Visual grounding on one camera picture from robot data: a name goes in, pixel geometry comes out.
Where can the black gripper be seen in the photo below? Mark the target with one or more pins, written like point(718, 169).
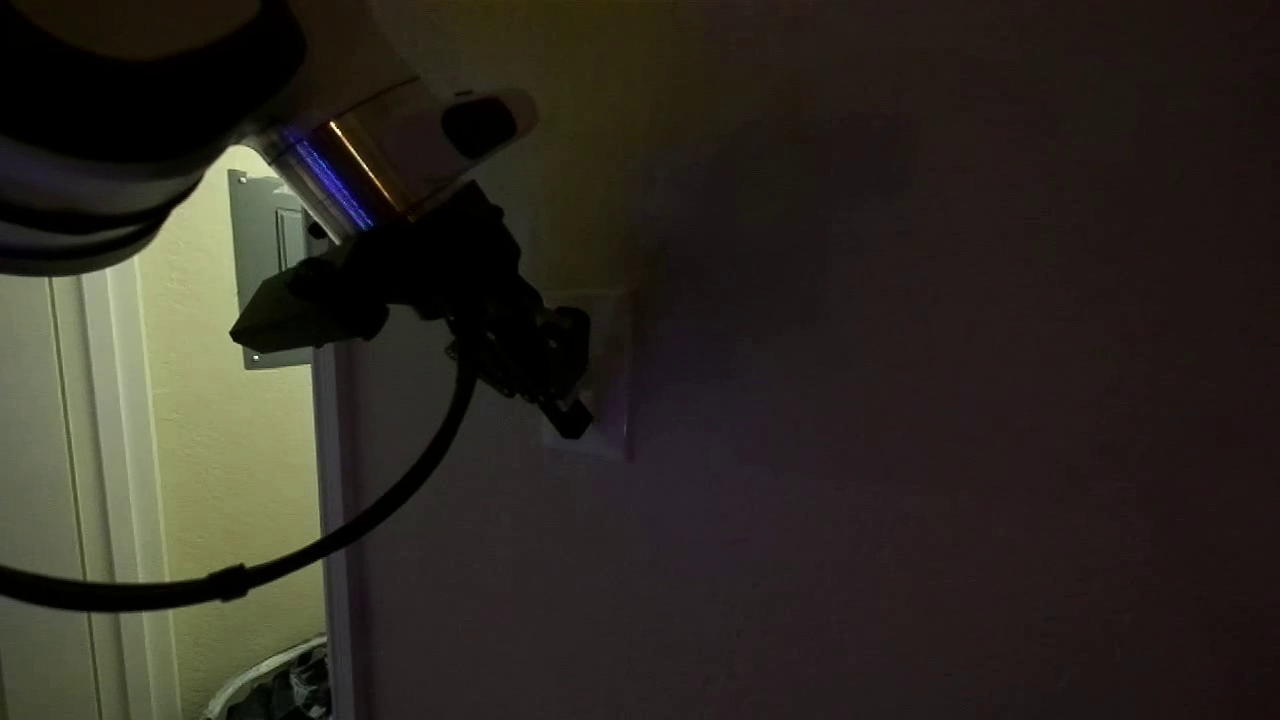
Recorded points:
point(462, 280)

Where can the white light switch plate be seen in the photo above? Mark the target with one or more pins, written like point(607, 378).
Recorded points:
point(615, 393)

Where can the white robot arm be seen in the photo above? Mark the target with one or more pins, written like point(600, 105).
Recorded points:
point(120, 95)

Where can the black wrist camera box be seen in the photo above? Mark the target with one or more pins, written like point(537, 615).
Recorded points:
point(305, 305)

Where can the grey metal wall plate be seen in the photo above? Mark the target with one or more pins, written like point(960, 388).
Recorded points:
point(260, 223)

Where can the white door frame trim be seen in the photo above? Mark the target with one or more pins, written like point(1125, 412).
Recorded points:
point(134, 532)

